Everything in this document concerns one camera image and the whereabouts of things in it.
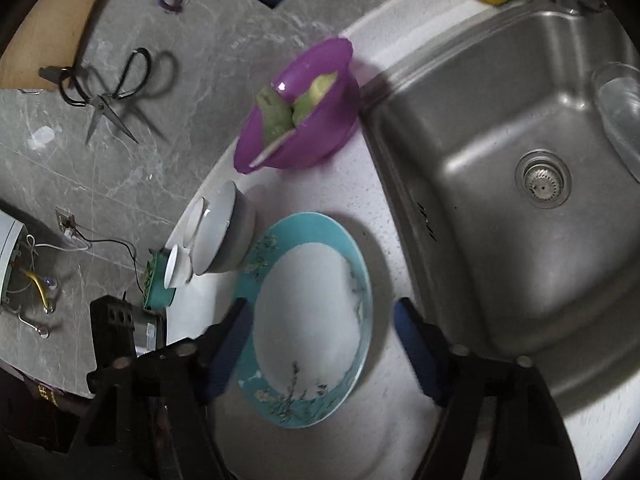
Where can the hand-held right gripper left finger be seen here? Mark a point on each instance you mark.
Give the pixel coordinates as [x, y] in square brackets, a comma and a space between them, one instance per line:
[227, 350]

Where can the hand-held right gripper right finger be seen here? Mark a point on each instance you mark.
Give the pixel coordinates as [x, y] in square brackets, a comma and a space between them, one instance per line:
[415, 350]

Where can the teal floral plate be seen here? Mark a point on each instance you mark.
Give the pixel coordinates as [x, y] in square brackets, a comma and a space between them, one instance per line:
[310, 320]

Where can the small white bowl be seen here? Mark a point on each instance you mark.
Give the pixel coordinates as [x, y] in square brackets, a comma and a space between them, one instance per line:
[192, 215]
[176, 265]

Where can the large white bowl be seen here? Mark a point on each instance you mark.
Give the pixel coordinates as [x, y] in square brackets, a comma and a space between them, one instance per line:
[220, 230]

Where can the stainless steel electric pot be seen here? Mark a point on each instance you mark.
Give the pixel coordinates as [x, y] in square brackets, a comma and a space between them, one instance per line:
[150, 332]

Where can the chopped green vegetables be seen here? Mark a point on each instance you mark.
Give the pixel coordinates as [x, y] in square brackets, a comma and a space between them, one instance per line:
[149, 280]

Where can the teal bowl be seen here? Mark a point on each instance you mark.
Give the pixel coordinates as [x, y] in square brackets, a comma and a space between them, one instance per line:
[161, 291]

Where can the pale vegetable slice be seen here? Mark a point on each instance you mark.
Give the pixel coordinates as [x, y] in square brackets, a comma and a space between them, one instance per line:
[272, 149]

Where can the sink drain strainer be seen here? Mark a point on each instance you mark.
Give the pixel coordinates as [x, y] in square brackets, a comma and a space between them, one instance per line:
[543, 179]

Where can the purple plastic bowl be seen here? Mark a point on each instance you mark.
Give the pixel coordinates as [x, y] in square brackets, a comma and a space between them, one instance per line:
[310, 145]

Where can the cut green vegetable piece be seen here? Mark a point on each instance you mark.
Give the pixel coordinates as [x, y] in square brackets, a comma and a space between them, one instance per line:
[275, 112]
[312, 97]

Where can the stainless steel sink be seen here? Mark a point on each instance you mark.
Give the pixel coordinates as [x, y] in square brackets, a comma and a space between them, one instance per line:
[475, 110]

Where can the clear glass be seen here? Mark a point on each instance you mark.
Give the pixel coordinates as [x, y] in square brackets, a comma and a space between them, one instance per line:
[622, 115]

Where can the wall power socket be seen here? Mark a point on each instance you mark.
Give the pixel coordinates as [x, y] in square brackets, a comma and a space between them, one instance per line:
[65, 221]

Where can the white wall appliance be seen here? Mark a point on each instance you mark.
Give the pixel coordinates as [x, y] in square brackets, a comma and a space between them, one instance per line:
[10, 255]

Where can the grey wall hook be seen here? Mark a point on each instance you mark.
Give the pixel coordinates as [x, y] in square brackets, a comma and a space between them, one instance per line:
[50, 73]

